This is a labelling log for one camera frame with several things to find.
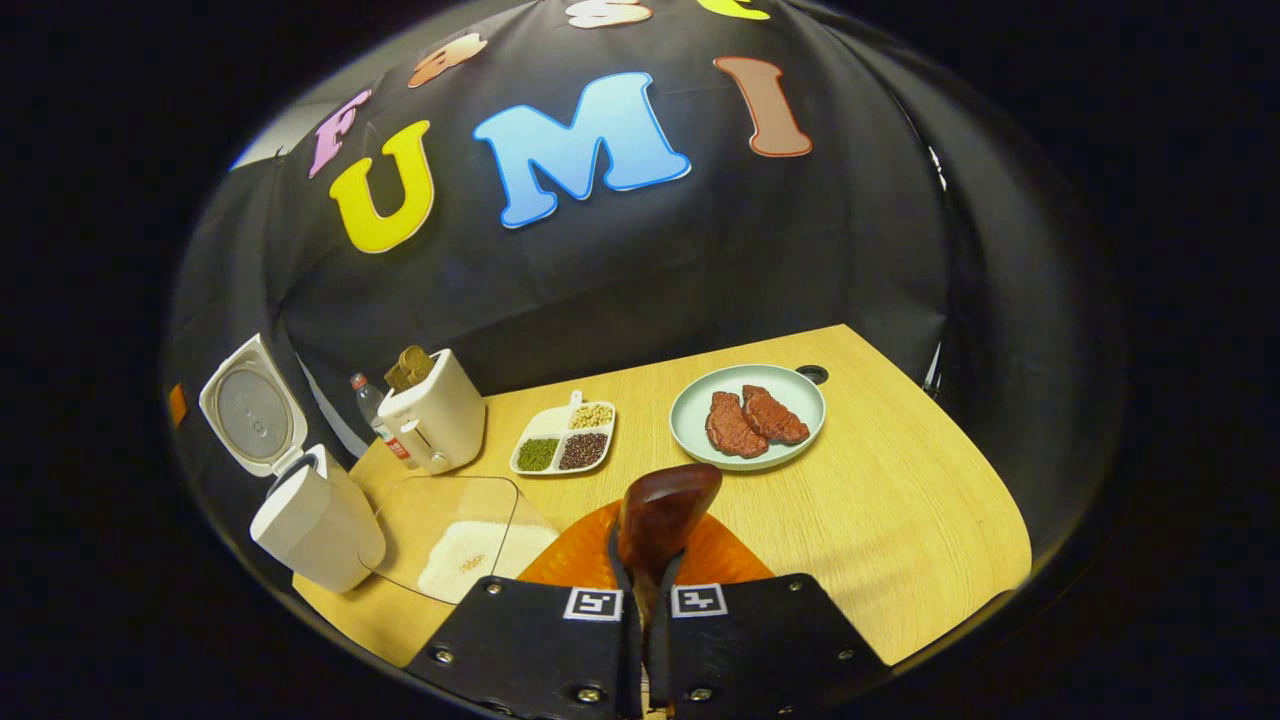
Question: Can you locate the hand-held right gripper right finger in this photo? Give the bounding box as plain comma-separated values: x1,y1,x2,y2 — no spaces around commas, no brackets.
650,510,891,720

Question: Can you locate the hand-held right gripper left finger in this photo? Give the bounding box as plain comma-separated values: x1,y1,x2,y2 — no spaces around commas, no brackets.
405,500,641,720

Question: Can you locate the clear plastic rice container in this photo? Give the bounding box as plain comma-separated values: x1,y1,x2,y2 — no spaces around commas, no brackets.
360,475,561,604

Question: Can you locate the wooden spoon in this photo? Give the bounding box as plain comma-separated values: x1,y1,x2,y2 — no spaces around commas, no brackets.
615,462,723,720

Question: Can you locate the white rice cooker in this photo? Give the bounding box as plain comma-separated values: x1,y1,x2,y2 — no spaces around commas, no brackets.
198,333,387,594

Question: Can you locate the clear water bottle red label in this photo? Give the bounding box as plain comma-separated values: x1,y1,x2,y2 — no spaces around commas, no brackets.
350,373,413,466

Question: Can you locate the white divided grain dish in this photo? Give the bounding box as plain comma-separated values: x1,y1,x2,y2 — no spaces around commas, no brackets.
510,390,617,477

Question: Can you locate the red meat piece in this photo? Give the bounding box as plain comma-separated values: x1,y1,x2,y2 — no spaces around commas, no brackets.
705,391,769,459
742,385,811,445

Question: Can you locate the pale green plate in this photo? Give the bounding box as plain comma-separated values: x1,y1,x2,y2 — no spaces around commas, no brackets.
669,364,827,472

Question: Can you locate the white toaster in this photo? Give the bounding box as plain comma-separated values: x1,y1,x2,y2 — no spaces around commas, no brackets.
377,348,487,475

